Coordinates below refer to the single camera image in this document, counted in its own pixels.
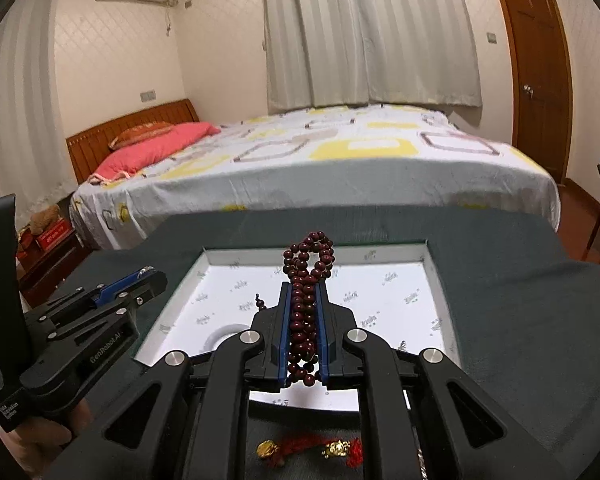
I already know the person's left hand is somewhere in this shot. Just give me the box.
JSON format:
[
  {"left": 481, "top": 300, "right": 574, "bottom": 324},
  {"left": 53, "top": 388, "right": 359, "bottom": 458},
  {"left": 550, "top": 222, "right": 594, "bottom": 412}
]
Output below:
[{"left": 0, "top": 399, "right": 95, "bottom": 480}]

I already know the brown wooden door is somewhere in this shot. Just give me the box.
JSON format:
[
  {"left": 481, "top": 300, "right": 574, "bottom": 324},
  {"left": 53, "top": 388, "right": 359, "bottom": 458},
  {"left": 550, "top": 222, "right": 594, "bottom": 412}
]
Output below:
[{"left": 487, "top": 0, "right": 573, "bottom": 183}]

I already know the dark red bead bracelet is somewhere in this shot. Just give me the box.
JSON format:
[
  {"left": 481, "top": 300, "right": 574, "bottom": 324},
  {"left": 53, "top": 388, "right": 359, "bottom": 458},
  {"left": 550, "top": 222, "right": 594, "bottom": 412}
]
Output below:
[{"left": 256, "top": 230, "right": 337, "bottom": 388}]

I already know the orange patterned pillow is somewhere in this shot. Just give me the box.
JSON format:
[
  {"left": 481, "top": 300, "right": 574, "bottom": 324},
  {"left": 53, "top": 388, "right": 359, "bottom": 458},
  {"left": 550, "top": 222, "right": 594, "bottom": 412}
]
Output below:
[{"left": 109, "top": 121, "right": 173, "bottom": 151}]

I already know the dark green table cloth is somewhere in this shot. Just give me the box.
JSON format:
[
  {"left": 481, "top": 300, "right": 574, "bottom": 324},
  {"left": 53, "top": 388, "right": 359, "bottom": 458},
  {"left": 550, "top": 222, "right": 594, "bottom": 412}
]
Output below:
[{"left": 35, "top": 205, "right": 600, "bottom": 480}]

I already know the silver chain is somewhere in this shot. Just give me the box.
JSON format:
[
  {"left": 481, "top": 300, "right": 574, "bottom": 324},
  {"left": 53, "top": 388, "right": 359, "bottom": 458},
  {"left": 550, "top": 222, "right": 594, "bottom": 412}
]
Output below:
[{"left": 414, "top": 432, "right": 431, "bottom": 480}]

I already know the bed with patterned sheet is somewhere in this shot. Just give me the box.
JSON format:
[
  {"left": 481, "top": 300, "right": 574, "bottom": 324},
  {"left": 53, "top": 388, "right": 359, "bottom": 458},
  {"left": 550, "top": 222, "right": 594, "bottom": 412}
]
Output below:
[{"left": 70, "top": 102, "right": 562, "bottom": 251}]

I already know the red gift box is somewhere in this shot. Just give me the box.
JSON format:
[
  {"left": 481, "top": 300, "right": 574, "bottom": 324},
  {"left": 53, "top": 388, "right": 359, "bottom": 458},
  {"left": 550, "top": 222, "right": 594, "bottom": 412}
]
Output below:
[{"left": 34, "top": 220, "right": 76, "bottom": 252}]

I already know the white printed box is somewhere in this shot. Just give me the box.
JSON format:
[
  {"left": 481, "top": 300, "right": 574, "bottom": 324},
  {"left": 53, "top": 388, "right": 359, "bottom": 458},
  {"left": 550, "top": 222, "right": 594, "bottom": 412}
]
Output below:
[{"left": 132, "top": 244, "right": 463, "bottom": 413}]

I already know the pale grey window curtain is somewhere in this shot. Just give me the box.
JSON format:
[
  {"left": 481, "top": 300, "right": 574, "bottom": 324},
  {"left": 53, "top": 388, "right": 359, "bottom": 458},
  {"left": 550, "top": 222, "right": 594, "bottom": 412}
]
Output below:
[{"left": 261, "top": 0, "right": 483, "bottom": 115}]

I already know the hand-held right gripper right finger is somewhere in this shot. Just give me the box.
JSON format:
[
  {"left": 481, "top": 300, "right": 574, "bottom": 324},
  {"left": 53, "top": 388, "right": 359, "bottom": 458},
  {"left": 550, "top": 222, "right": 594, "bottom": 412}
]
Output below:
[{"left": 316, "top": 282, "right": 571, "bottom": 480}]

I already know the wooden headboard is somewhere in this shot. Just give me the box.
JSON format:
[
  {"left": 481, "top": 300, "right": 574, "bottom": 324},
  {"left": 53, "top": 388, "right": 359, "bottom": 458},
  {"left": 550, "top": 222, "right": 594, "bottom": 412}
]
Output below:
[{"left": 65, "top": 98, "right": 201, "bottom": 185}]

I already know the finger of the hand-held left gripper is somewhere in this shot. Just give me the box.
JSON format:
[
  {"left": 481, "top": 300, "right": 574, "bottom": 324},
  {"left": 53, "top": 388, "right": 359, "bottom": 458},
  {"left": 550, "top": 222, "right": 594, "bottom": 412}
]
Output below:
[
  {"left": 22, "top": 270, "right": 169, "bottom": 392},
  {"left": 25, "top": 265, "right": 156, "bottom": 329}
]

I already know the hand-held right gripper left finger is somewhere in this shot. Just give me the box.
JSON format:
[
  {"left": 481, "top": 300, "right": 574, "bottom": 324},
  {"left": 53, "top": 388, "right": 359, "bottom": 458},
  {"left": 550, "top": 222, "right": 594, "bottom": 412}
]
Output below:
[{"left": 40, "top": 282, "right": 293, "bottom": 480}]

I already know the red cord gold charm bracelet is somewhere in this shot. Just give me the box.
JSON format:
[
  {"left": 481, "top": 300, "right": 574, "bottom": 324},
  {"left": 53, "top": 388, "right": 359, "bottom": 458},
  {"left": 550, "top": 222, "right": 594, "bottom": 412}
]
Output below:
[{"left": 256, "top": 435, "right": 363, "bottom": 468}]

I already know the brown teddy bear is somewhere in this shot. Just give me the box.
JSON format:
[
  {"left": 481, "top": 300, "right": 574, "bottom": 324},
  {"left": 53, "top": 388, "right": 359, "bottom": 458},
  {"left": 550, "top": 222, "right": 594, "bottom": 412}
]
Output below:
[{"left": 30, "top": 205, "right": 63, "bottom": 235}]

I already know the white sheer curtain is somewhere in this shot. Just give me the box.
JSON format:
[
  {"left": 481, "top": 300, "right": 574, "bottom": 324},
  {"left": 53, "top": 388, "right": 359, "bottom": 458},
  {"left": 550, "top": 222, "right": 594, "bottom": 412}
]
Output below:
[{"left": 0, "top": 0, "right": 78, "bottom": 221}]

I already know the dark wooden nightstand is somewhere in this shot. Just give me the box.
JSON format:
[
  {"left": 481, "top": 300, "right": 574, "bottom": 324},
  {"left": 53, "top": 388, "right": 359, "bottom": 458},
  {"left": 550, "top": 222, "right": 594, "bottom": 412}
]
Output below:
[{"left": 17, "top": 230, "right": 88, "bottom": 306}]

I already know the pink pillow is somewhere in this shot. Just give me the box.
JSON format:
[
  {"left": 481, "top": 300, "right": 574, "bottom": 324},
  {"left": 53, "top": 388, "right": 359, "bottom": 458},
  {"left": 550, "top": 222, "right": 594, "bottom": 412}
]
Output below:
[{"left": 91, "top": 121, "right": 222, "bottom": 183}]

